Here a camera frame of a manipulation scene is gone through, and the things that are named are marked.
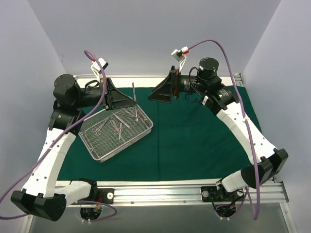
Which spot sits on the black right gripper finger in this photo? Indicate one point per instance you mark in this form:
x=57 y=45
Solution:
x=165 y=86
x=164 y=97

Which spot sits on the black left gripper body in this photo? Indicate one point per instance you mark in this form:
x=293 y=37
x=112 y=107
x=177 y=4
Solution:
x=106 y=93

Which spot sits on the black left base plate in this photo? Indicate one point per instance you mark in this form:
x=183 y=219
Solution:
x=105 y=195

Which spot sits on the green surgical drape cloth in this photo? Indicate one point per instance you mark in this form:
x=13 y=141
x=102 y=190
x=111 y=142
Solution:
x=187 y=142

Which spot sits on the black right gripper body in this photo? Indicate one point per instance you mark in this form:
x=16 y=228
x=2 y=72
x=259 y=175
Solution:
x=173 y=84

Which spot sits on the aluminium front rail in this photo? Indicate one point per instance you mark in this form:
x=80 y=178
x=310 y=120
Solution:
x=173 y=193

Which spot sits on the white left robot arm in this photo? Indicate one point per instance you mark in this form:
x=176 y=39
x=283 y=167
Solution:
x=38 y=197

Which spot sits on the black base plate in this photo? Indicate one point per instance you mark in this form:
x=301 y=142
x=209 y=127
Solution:
x=105 y=195
x=217 y=193

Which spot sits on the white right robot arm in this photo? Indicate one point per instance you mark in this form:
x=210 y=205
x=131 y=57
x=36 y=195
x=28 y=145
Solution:
x=266 y=160

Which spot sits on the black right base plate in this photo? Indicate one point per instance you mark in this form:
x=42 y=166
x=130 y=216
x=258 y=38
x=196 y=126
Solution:
x=217 y=193

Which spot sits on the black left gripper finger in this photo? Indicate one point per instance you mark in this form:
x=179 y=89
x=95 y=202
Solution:
x=124 y=103
x=116 y=94

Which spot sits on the steel tweezers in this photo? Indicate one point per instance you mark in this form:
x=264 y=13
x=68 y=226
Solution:
x=121 y=120

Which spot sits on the steel surgical scissors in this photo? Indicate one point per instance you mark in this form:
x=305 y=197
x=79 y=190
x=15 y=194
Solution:
x=99 y=128

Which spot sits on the steel mesh instrument tray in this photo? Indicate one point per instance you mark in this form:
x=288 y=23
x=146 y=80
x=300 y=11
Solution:
x=107 y=145

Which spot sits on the steel forceps clamp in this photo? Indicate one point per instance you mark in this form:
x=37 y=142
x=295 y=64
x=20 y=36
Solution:
x=117 y=129

